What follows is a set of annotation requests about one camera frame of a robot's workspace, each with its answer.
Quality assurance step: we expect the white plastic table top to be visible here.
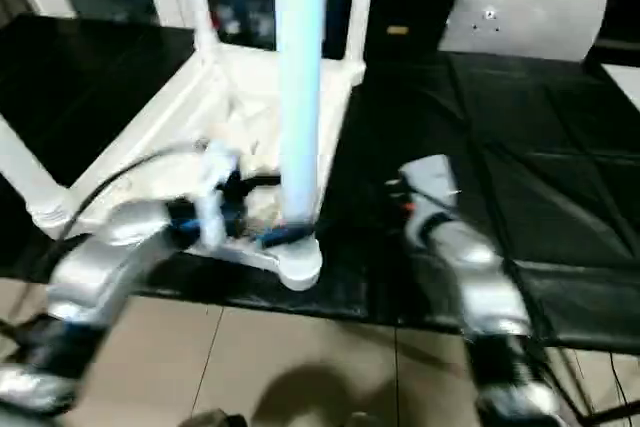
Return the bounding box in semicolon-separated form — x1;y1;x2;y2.
27;39;367;293

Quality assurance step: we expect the black mat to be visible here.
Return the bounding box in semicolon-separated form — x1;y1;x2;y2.
0;11;640;353

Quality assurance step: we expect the dark left robot leg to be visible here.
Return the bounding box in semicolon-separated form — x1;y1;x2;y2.
192;409;246;427

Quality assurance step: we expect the white flat panel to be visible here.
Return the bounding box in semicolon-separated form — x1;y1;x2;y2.
599;62;640;113

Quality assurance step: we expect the black metal stand pole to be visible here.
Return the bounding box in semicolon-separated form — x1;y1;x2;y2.
574;396;640;423

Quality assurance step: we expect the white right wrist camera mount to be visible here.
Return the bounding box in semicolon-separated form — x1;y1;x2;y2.
399;154;459;248

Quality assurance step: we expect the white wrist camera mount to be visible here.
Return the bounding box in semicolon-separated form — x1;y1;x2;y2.
399;154;459;248
192;141;241;248

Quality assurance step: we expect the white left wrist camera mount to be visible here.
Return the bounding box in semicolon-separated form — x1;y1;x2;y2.
192;141;241;248

